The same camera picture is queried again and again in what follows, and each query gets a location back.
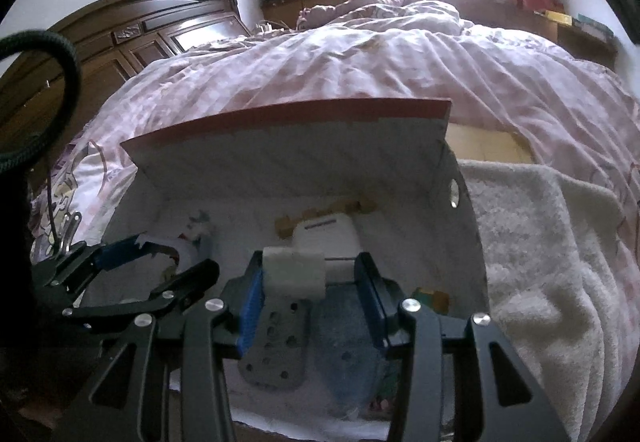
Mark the pink printed duvet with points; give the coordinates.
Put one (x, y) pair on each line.
(375, 61)

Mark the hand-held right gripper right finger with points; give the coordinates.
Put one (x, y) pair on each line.
(370, 302)

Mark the grey block with holes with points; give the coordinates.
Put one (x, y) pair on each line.
(275, 347)

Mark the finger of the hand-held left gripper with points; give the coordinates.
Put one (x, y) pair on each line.
(190, 282)
(117, 254)

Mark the blue correction tape dispenser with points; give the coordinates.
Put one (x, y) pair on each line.
(345, 352)

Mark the white tissue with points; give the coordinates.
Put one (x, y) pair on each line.
(187, 254)

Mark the wooden nightstand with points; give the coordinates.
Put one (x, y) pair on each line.
(285, 11)

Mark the white foam block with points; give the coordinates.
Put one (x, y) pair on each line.
(292, 272)

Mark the wooden block piece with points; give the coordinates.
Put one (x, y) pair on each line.
(284, 227)

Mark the dark green book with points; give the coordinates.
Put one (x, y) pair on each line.
(592, 26)

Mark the yellow book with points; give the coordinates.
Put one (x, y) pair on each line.
(556, 16)

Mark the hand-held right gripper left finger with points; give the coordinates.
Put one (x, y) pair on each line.
(250, 307)

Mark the dark wooden headboard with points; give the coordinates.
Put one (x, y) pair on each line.
(125, 36)

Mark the white earbuds case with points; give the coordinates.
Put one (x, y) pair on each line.
(325, 237)

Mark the silver metal clip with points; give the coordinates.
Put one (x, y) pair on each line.
(67, 232)

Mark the orange cardboard box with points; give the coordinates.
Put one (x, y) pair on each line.
(300, 161)

